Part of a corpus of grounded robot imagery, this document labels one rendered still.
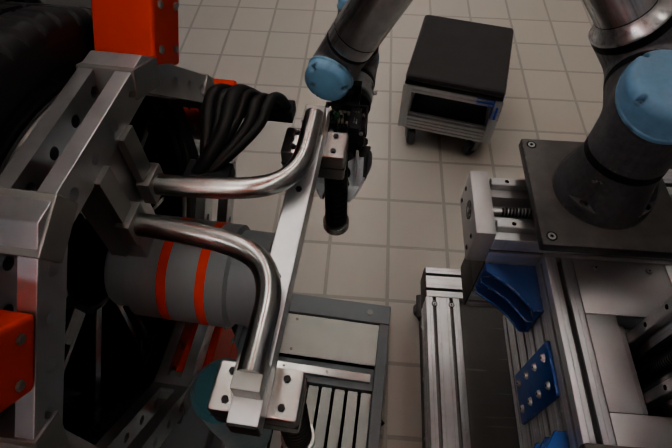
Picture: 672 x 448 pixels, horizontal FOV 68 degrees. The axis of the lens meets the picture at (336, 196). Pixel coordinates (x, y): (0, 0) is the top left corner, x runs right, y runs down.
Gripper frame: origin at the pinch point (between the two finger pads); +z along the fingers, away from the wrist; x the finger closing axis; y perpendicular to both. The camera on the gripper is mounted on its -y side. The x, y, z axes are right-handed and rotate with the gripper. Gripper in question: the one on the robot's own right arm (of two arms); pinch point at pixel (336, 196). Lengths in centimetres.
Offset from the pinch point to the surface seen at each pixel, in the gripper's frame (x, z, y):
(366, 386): 9, 6, -76
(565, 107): 81, -124, -83
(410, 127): 16, -92, -73
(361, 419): 8, 14, -77
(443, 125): 28, -91, -69
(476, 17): 46, -186, -83
